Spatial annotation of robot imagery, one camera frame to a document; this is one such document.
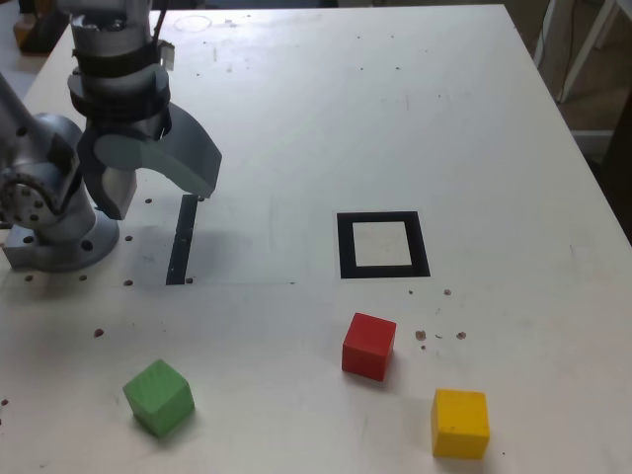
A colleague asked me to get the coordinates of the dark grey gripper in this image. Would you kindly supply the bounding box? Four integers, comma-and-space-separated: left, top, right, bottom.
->
77, 102, 224, 221

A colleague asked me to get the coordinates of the green cube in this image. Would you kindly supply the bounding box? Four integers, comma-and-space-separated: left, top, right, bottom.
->
121, 358, 197, 438

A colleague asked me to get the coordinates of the red cube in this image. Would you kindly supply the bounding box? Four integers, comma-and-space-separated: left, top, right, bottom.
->
341, 311, 398, 382

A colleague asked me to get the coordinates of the yellow cube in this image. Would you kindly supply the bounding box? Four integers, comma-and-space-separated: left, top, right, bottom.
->
431, 388, 492, 460

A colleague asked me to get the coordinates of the black tape square outline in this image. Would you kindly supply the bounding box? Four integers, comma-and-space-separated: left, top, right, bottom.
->
336, 210, 432, 280

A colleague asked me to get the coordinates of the black tape strip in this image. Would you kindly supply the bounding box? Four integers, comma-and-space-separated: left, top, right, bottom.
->
165, 194, 199, 286

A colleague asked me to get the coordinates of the white low shelf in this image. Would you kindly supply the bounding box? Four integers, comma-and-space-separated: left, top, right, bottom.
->
571, 127, 616, 160

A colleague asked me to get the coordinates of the dark furniture piece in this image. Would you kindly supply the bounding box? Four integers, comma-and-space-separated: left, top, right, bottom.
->
598, 82, 632, 199

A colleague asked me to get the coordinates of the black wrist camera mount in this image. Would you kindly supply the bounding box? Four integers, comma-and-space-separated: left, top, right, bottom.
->
157, 40, 178, 71

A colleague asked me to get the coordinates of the white metal frame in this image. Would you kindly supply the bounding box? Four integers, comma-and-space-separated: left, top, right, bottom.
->
531, 0, 632, 105

